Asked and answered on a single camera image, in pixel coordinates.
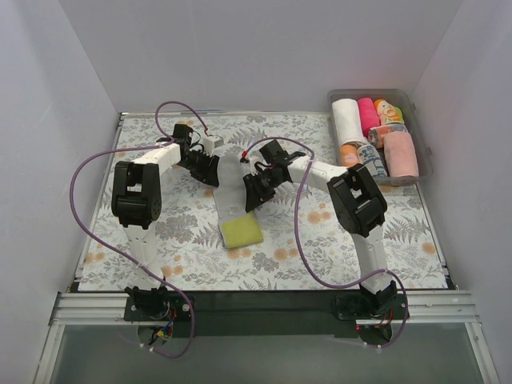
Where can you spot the blue patterned towel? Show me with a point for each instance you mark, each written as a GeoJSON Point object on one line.
{"type": "Point", "coordinates": [371, 159]}

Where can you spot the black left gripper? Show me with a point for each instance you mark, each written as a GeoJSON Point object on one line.
{"type": "Point", "coordinates": [201, 165]}

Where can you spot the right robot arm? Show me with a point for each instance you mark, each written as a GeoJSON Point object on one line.
{"type": "Point", "coordinates": [358, 204]}

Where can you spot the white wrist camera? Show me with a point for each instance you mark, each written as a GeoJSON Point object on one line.
{"type": "Point", "coordinates": [211, 143]}
{"type": "Point", "coordinates": [249, 162]}

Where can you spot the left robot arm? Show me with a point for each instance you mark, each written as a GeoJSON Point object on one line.
{"type": "Point", "coordinates": [136, 201]}

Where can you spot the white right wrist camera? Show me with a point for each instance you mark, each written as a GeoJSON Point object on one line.
{"type": "Point", "coordinates": [249, 162]}

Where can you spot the yellow and grey cloths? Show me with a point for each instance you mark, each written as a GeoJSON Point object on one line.
{"type": "Point", "coordinates": [238, 228]}

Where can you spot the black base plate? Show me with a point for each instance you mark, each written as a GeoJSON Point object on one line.
{"type": "Point", "coordinates": [185, 321]}

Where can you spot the light pink rolled towel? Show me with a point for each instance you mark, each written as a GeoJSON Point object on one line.
{"type": "Point", "coordinates": [400, 154]}

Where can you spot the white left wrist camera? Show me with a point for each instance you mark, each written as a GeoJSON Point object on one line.
{"type": "Point", "coordinates": [211, 143]}

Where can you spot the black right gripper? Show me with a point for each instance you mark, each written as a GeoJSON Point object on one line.
{"type": "Point", "coordinates": [261, 182]}

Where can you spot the small patterned rolled towel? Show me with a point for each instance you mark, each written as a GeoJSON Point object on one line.
{"type": "Point", "coordinates": [375, 135]}

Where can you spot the clear plastic bin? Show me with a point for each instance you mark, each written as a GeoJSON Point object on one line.
{"type": "Point", "coordinates": [401, 100]}

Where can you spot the aluminium frame rail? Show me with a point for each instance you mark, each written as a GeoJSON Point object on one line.
{"type": "Point", "coordinates": [423, 306]}

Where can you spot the orange cartoon rolled towel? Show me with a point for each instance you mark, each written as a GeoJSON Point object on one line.
{"type": "Point", "coordinates": [388, 114]}

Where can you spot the floral table mat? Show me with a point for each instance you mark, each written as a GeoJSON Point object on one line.
{"type": "Point", "coordinates": [303, 246]}

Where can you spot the white rolled towel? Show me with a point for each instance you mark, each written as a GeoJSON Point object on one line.
{"type": "Point", "coordinates": [347, 121]}

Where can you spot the hot pink rolled towel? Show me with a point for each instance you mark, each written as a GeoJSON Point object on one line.
{"type": "Point", "coordinates": [368, 115]}

